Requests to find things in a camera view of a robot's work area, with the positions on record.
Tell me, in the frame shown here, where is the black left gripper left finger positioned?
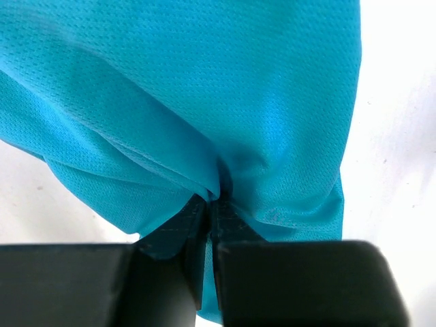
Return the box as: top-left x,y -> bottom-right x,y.
1,199 -> 207,326

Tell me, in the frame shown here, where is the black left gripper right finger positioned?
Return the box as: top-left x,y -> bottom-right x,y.
209,200 -> 409,327

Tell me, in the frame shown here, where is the teal t shirt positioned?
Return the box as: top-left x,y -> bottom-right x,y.
0,0 -> 362,323

